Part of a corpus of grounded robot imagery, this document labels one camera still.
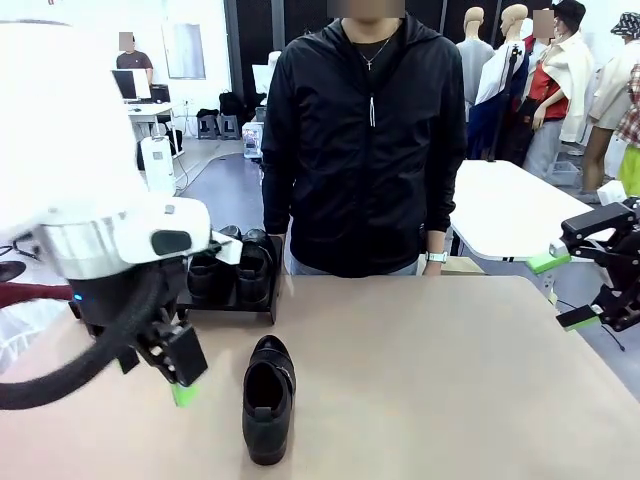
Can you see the person in black jacket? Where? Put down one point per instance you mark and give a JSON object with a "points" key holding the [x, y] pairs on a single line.
{"points": [[360, 150]]}

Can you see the black leather loafer shoe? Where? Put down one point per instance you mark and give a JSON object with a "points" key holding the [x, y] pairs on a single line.
{"points": [[210, 285]]}

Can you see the small grey stool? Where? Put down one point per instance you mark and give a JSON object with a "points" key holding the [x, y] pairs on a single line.
{"points": [[230, 127], [208, 127]]}

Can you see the plaid garment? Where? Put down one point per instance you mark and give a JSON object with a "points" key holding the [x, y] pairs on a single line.
{"points": [[632, 110]]}

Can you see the dark red cloth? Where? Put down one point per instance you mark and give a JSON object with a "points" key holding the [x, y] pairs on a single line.
{"points": [[30, 295]]}

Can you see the mannequin in grey tank top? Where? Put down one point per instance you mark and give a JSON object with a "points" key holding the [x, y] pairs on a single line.
{"points": [[477, 55]]}

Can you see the white air purifier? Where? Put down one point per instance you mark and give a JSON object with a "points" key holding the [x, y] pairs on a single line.
{"points": [[162, 165]]}

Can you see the person's right forearm black sleeve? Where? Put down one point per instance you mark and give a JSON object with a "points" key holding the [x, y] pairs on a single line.
{"points": [[277, 205]]}

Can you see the white wristwatch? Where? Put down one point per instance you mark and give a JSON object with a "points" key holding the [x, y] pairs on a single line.
{"points": [[436, 257]]}

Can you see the background person brown shirt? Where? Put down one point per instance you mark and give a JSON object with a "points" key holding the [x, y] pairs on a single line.
{"points": [[135, 61]]}

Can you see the white folding table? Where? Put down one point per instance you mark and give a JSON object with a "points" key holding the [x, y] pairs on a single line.
{"points": [[500, 210]]}

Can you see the mannequin in red top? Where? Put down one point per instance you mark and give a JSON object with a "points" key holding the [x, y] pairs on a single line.
{"points": [[542, 95]]}

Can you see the mannequin in cream jacket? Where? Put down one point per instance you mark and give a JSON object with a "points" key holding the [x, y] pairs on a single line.
{"points": [[575, 75]]}

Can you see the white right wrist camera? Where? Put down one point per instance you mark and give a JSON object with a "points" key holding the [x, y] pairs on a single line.
{"points": [[611, 192]]}

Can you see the framed wall board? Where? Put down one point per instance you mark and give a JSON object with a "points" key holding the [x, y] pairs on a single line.
{"points": [[184, 50]]}

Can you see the tan cardboard box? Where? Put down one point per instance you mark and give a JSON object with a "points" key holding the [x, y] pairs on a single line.
{"points": [[465, 267]]}

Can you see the mannequin with bucket hat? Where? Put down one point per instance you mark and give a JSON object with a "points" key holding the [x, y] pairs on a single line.
{"points": [[610, 95]]}

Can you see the grey plastic crate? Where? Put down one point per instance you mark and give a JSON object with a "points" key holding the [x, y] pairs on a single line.
{"points": [[565, 172]]}

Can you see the black backpack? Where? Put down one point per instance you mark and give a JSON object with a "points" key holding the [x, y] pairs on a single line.
{"points": [[231, 105]]}

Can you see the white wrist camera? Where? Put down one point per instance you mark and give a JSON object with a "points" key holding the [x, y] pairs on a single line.
{"points": [[230, 252], [611, 192]]}

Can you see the person's left hand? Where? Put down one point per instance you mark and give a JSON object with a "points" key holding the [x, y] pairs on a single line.
{"points": [[433, 269]]}

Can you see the black metal shoe stand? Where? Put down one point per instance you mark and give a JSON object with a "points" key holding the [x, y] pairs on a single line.
{"points": [[276, 295]]}

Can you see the neon yellow trousers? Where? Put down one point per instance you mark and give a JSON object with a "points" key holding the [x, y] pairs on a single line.
{"points": [[631, 170]]}

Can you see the white backed monitor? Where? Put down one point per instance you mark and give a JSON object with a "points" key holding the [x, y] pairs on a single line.
{"points": [[142, 84]]}

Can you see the black bag on stool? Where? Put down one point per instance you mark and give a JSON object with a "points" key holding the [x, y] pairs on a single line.
{"points": [[207, 113]]}

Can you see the white plastic sheet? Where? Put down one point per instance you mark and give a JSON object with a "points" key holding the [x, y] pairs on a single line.
{"points": [[20, 340]]}

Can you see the person's left forearm black sleeve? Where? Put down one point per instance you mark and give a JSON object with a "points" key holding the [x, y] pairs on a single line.
{"points": [[442, 220]]}

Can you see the black computer monitor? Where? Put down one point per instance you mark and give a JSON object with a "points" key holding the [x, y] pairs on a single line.
{"points": [[125, 85]]}

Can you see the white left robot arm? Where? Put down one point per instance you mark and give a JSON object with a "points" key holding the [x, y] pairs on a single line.
{"points": [[60, 125]]}

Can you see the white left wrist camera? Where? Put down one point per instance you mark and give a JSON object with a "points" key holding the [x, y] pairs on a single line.
{"points": [[230, 252]]}

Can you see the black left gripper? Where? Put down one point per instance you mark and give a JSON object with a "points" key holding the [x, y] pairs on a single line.
{"points": [[95, 305]]}

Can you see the mannequin in white navy jacket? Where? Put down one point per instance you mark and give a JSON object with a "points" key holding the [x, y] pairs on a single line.
{"points": [[492, 80]]}

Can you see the white office desk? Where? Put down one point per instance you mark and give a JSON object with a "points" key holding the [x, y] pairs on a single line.
{"points": [[150, 109]]}

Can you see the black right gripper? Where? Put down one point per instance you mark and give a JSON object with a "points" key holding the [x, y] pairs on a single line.
{"points": [[627, 280]]}

